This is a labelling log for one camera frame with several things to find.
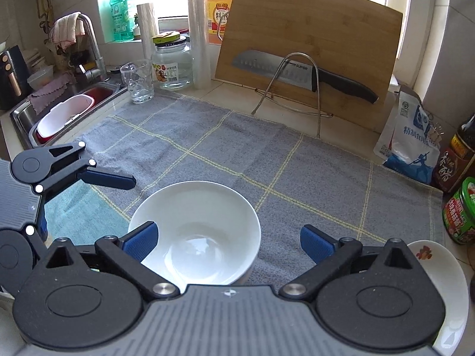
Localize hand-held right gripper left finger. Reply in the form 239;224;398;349
45;221;181;302

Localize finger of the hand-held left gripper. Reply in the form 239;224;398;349
23;196;50;256
35;142;137;194

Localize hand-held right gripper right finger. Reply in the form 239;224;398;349
279;225;418;300

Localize white bowl pink flowers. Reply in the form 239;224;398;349
127;180;262;288

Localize white floral plate small specks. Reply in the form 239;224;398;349
406;240;469;356

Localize steel sink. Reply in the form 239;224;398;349
9;76;130;151

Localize white plastic tub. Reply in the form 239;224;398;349
36;94;94;139

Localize red basin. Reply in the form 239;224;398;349
35;85;125;145

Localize clear glass cup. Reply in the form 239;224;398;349
119;59;155;104

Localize purple cloth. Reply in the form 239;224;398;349
28;73;77;116

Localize grey teal checked towel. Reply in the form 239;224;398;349
45;94;446;290

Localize black kitchen appliance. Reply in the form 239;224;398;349
0;44;33;111

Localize glass jar yellow lid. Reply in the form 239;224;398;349
150;33;195;91

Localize translucent plastic container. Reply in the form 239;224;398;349
27;65;55;90

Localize white blue salt bag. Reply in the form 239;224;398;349
373;83;442;185

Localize steel faucet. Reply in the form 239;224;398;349
76;13;109;84

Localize green lid sauce tub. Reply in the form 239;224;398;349
441;177;475;245

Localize short white bag roll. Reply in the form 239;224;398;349
136;2;161;65

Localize dark vinegar bottle red cap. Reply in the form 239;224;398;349
431;113;475;193

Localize pink white rag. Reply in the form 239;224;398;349
49;12;87;50

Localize tall clear wrap roll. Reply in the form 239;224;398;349
186;0;210;90

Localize green dish soap bottle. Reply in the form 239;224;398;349
109;0;135;43

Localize orange cooking wine bottle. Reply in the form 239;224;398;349
206;0;238;45

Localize bamboo cutting board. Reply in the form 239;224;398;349
214;0;404;134

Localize metal wire rack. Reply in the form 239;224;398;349
252;53;335;138

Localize black handled kitchen knife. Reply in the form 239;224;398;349
232;49;380;104

